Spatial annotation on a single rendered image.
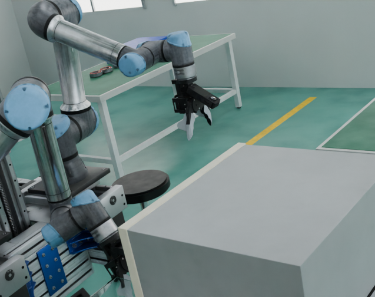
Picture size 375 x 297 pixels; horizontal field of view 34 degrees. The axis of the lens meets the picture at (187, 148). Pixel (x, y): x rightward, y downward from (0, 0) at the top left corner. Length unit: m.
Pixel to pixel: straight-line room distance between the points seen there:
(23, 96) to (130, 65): 0.42
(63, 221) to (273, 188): 0.79
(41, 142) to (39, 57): 7.38
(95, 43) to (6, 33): 7.28
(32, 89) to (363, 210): 0.93
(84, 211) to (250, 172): 0.66
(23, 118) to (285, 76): 5.16
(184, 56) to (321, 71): 4.48
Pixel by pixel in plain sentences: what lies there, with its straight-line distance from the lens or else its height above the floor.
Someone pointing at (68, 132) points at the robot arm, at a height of 1.22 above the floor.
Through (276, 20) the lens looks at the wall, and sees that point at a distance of 6.52.
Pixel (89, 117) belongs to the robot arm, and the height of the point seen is 1.23.
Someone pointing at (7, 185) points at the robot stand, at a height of 1.11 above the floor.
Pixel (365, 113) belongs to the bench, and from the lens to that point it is 3.30.
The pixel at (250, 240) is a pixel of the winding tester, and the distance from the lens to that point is 1.06.
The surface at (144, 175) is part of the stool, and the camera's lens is 3.48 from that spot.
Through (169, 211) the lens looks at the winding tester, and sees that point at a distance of 1.21.
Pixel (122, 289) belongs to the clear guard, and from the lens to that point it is 1.49.
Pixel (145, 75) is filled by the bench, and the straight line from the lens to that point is 5.04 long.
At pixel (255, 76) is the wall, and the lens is 6.83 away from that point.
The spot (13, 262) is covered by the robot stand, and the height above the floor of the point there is 0.99.
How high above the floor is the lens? 1.84
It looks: 20 degrees down
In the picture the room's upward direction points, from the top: 12 degrees counter-clockwise
